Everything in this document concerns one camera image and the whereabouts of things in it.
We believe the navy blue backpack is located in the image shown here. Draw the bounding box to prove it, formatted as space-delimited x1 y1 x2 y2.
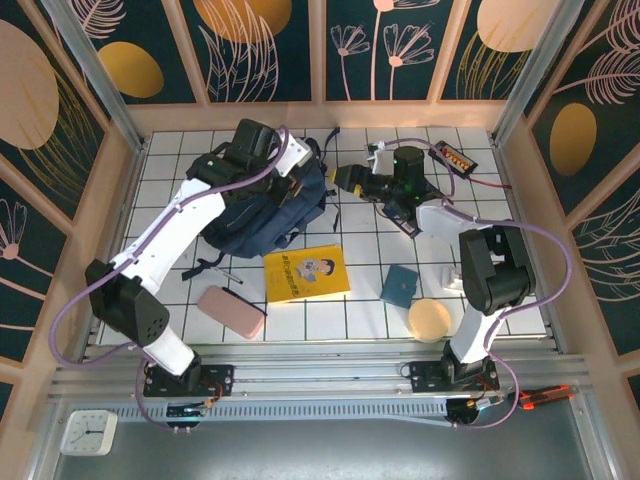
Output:
180 127 342 281

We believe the dark blue printed book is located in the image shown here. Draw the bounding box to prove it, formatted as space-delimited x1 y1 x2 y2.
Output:
377 197 424 240

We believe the yellow cartoon cover book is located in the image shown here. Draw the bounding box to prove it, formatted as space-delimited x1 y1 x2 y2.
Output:
263 243 352 305

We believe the small teal wallet notebook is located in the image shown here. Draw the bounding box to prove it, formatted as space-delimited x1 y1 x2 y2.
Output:
379 263 420 307

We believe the black and white pen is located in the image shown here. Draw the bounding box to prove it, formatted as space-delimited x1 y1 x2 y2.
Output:
212 267 246 286

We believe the pink pencil case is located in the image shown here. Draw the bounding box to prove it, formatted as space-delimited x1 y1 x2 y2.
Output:
196 284 266 342

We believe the black board with orange connectors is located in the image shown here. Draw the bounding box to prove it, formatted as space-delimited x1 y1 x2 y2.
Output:
428 139 480 180

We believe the clear white plastic holder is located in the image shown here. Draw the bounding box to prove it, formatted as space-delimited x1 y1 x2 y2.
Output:
440 267 469 294

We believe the round tan wooden disc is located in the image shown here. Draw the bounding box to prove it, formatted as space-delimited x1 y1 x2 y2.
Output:
407 298 452 344

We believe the orange and black hand tool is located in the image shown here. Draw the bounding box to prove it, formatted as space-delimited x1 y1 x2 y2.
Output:
507 383 576 412

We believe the white square clock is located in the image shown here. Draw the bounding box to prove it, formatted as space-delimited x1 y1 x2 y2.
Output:
59 409 119 457

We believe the thin red wire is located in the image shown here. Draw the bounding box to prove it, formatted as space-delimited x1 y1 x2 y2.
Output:
469 174 515 191

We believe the aluminium corner post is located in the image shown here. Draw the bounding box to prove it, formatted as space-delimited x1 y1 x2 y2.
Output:
39 0 149 151
489 0 586 146

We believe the aluminium rail frame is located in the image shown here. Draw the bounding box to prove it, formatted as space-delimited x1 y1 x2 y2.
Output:
47 342 589 404

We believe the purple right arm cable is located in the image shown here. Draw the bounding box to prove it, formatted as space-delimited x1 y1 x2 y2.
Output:
379 137 575 432

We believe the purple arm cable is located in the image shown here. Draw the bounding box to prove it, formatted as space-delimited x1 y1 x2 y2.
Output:
49 124 301 434
379 137 575 432

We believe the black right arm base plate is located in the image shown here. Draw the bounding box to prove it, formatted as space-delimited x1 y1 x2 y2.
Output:
408 359 500 396

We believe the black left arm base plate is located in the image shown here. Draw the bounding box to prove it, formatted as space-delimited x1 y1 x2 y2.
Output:
143 363 235 399

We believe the grey slotted cable duct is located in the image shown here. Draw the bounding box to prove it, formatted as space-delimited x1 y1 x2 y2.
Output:
114 402 449 429

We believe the black controller board with wires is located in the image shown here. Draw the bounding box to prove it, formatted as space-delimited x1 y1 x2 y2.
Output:
166 397 221 432
446 394 504 427

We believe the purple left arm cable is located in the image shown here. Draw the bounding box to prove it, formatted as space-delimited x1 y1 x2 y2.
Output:
49 124 301 434

